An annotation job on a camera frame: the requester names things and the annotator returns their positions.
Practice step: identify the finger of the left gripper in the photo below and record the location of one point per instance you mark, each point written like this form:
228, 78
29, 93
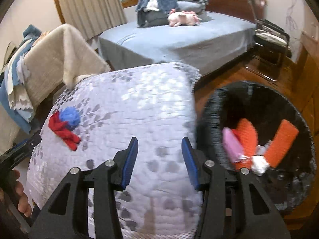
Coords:
29, 144

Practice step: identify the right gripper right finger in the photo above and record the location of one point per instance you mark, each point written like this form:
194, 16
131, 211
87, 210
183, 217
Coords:
208, 177

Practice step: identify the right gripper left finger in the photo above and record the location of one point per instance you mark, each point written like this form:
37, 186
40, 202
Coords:
112, 175

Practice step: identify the red cloth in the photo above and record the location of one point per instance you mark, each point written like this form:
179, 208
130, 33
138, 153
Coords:
60, 129

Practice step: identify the white tissue front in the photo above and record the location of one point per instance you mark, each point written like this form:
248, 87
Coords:
257, 163

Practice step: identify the blue plastic bag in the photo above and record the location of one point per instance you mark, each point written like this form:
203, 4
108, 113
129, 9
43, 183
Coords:
71, 116

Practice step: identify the orange foam net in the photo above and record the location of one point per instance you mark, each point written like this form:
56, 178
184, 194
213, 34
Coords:
281, 143
248, 138

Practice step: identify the black trash bin bag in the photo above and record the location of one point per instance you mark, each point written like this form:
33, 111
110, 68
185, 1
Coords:
289, 184

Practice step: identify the left hand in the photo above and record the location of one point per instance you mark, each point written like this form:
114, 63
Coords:
16, 186

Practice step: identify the pink packet in bin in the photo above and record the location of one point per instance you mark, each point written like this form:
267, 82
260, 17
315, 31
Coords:
232, 146

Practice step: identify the blue white scalloped cloth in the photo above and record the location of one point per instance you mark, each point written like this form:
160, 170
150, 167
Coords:
14, 96

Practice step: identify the lilac floral quilt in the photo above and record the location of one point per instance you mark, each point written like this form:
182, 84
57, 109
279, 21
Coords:
153, 103

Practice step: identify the beige blanket on chair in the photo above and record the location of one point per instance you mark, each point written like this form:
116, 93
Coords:
61, 57

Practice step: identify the blue bed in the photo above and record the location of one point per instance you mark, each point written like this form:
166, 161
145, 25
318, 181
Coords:
207, 46

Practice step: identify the wooden cabinet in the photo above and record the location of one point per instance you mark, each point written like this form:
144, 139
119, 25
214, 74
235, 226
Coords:
301, 81

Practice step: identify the black folding chair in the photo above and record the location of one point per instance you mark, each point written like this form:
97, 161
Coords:
270, 50

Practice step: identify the beige curtain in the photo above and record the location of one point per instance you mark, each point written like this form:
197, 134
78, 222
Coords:
92, 17

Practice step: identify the pink plush pig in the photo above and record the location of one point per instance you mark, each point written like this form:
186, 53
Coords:
187, 18

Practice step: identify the pile of folded clothes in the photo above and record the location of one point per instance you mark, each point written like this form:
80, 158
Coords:
155, 12

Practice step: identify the wooden headboard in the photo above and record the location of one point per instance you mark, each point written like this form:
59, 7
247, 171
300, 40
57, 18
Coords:
250, 10

